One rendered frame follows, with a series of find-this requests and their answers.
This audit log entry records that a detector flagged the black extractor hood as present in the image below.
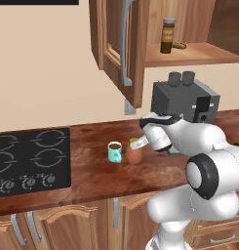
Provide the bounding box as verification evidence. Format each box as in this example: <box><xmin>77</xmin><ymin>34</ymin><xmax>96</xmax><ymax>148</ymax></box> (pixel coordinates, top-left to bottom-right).
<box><xmin>0</xmin><ymin>0</ymin><xmax>80</xmax><ymax>6</ymax></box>

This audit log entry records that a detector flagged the grey cabinet door handle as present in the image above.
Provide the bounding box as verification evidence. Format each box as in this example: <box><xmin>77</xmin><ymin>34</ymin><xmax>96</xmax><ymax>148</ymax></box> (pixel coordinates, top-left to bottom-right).
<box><xmin>119</xmin><ymin>0</ymin><xmax>134</xmax><ymax>88</ymax></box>

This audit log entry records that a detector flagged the black hob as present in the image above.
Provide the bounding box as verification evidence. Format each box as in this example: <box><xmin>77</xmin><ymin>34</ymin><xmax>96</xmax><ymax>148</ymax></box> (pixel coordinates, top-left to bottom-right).
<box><xmin>0</xmin><ymin>127</ymin><xmax>72</xmax><ymax>199</ymax></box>

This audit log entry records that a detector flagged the grey drawer handle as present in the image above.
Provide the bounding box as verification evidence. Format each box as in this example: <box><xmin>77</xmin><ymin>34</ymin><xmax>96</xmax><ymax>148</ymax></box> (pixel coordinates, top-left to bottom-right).
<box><xmin>209</xmin><ymin>233</ymin><xmax>238</xmax><ymax>246</ymax></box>

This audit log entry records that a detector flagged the brown round object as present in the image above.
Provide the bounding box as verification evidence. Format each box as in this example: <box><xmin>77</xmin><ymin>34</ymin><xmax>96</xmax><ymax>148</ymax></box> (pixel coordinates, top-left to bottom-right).
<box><xmin>125</xmin><ymin>144</ymin><xmax>143</xmax><ymax>165</ymax></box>

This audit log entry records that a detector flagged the wooden wall cabinet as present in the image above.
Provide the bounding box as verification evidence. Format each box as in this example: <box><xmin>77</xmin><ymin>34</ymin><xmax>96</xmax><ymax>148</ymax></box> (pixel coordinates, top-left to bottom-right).
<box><xmin>142</xmin><ymin>0</ymin><xmax>239</xmax><ymax>69</ymax></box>

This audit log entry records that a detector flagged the wooden cupboard door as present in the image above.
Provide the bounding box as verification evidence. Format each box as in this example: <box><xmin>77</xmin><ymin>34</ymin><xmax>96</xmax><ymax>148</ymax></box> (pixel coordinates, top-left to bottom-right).
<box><xmin>22</xmin><ymin>202</ymin><xmax>109</xmax><ymax>250</ymax></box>
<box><xmin>118</xmin><ymin>190</ymin><xmax>166</xmax><ymax>250</ymax></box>
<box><xmin>0</xmin><ymin>217</ymin><xmax>29</xmax><ymax>250</ymax></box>

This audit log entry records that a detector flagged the dark grey coffee machine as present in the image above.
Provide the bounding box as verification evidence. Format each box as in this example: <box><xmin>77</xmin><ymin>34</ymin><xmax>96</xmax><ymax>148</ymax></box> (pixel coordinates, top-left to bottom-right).
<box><xmin>150</xmin><ymin>70</ymin><xmax>221</xmax><ymax>125</ymax></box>

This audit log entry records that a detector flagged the brown bottle with grey cap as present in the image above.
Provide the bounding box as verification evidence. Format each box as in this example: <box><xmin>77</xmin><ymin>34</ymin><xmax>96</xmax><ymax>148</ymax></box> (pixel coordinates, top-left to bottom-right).
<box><xmin>159</xmin><ymin>18</ymin><xmax>177</xmax><ymax>55</ymax></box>

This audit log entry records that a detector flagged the yellow-brown lying bottle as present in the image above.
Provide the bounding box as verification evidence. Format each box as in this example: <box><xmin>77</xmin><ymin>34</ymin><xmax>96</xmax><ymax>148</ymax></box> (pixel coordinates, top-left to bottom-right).
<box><xmin>172</xmin><ymin>40</ymin><xmax>188</xmax><ymax>51</ymax></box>

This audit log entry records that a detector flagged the wooden drawer front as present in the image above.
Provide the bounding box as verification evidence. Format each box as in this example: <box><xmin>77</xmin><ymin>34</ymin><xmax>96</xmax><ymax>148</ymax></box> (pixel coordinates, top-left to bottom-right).
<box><xmin>194</xmin><ymin>213</ymin><xmax>239</xmax><ymax>230</ymax></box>
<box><xmin>187</xmin><ymin>224</ymin><xmax>239</xmax><ymax>250</ymax></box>

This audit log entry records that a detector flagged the grey cupboard handle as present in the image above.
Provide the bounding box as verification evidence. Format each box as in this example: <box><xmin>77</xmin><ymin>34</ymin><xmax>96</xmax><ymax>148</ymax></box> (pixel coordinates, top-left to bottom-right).
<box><xmin>25</xmin><ymin>210</ymin><xmax>43</xmax><ymax>244</ymax></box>
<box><xmin>112</xmin><ymin>196</ymin><xmax>121</xmax><ymax>229</ymax></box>
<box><xmin>10</xmin><ymin>212</ymin><xmax>28</xmax><ymax>247</ymax></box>

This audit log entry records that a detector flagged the wooden cabinet door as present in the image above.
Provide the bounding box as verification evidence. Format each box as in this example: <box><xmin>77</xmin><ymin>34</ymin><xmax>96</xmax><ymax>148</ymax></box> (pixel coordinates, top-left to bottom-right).
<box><xmin>88</xmin><ymin>0</ymin><xmax>151</xmax><ymax>109</ymax></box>

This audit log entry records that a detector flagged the grey wall socket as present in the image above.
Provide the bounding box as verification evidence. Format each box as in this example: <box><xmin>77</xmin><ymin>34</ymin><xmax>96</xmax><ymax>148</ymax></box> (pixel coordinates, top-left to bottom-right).
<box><xmin>124</xmin><ymin>98</ymin><xmax>138</xmax><ymax>116</ymax></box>

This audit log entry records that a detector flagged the teal mug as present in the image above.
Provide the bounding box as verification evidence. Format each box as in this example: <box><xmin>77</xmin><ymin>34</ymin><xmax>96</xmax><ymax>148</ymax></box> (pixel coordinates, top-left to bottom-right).
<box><xmin>106</xmin><ymin>141</ymin><xmax>123</xmax><ymax>164</ymax></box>

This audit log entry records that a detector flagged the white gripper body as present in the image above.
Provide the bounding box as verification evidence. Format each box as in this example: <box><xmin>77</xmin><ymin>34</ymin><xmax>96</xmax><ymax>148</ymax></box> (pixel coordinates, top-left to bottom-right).
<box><xmin>130</xmin><ymin>136</ymin><xmax>150</xmax><ymax>151</ymax></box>

